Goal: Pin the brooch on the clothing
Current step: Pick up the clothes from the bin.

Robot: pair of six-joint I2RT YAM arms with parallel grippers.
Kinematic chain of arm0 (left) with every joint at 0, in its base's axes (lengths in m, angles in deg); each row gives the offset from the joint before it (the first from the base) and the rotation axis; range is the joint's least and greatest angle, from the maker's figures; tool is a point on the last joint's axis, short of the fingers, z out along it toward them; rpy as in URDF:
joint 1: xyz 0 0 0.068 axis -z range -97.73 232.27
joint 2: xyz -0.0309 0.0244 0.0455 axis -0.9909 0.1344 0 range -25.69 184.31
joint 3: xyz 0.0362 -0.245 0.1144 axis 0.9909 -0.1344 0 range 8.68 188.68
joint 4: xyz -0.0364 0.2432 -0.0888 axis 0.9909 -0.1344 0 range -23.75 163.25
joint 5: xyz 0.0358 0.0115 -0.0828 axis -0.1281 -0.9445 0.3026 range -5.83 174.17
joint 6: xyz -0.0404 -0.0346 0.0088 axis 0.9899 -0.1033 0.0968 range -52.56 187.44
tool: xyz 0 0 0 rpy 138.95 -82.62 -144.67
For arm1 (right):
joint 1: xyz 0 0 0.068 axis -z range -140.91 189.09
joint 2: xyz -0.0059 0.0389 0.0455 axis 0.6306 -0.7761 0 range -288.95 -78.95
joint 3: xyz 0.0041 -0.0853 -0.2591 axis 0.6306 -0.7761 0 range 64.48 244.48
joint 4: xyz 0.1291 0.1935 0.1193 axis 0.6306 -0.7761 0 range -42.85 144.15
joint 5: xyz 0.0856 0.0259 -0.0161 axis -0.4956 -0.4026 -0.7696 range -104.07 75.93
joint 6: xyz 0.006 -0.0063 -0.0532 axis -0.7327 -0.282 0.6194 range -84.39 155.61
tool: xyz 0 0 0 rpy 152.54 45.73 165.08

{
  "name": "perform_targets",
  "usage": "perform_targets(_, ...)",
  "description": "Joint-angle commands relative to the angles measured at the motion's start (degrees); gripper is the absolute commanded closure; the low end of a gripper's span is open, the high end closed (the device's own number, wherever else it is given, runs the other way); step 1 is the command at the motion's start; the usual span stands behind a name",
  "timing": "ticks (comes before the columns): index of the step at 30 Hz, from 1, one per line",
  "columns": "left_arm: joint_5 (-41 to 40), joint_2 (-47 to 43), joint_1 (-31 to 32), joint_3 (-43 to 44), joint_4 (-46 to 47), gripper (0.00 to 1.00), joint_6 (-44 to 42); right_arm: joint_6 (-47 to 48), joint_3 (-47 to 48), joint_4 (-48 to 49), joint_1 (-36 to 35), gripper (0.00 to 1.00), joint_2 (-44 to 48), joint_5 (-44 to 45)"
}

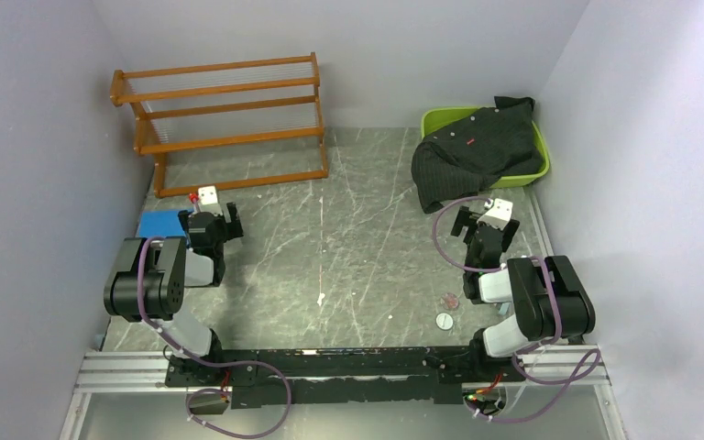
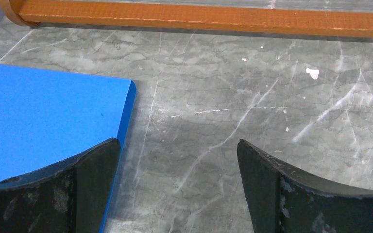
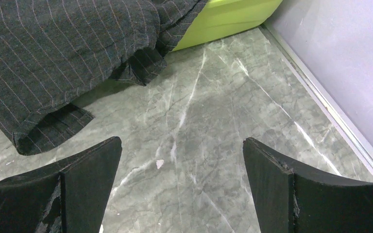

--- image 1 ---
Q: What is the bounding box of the black pinstriped shirt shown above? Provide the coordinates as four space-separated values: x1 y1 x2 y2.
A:
411 94 545 215

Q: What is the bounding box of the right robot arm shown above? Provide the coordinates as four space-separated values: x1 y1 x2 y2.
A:
451 206 596 380

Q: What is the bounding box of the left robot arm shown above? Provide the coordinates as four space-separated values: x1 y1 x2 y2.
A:
103 203 244 385

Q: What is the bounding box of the red round brooch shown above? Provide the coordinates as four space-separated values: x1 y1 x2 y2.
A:
441 292 459 311

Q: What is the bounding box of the blue flat mat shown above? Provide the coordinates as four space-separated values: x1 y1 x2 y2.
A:
136 210 191 248

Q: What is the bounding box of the white round badge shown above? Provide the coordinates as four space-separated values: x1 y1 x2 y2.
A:
435 313 454 331

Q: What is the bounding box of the green plastic basin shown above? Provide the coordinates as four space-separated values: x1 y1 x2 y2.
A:
420 106 551 189

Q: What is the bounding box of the orange wooden shoe rack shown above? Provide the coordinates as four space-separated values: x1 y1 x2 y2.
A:
109 52 330 198

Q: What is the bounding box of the black base beam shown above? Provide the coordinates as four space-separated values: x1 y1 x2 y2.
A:
164 341 523 409

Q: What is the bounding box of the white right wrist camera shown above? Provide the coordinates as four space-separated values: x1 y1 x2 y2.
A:
479 198 513 230

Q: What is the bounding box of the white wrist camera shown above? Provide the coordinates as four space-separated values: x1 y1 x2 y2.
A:
479 198 513 230
197 185 219 206

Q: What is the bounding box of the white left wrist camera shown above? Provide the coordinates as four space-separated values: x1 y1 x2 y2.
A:
197 185 219 206

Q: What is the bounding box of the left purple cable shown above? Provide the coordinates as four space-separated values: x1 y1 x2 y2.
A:
136 236 293 440

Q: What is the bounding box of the purple cable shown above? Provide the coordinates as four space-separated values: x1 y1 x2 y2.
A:
432 195 602 425
136 236 293 440

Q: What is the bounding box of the aluminium frame rail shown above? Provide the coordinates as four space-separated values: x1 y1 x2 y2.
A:
72 345 612 395

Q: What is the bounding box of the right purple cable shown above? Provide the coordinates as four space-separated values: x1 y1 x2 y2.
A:
432 195 602 425

